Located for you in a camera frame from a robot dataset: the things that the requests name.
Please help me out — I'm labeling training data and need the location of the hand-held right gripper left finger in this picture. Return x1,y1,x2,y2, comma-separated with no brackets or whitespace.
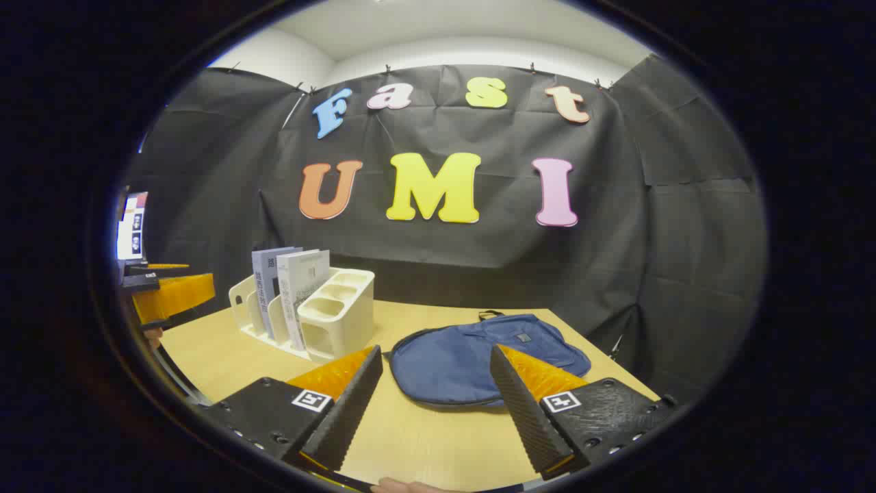
202,346,384,480

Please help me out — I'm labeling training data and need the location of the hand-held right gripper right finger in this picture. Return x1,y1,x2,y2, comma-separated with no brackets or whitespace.
489,344,678,480

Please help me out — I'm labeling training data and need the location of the blue schoolbag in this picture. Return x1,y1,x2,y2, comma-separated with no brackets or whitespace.
388,310,591,408

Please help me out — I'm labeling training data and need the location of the white plastic bookshelf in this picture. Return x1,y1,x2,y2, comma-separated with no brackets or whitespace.
228,267,376,362

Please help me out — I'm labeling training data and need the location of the white book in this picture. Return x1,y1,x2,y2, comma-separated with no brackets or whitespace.
277,249,331,351

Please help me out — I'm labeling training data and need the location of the computer monitor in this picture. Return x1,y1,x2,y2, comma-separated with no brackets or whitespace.
116,192,149,261

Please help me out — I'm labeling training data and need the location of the black backdrop cloth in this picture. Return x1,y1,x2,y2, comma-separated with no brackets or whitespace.
123,53,767,405

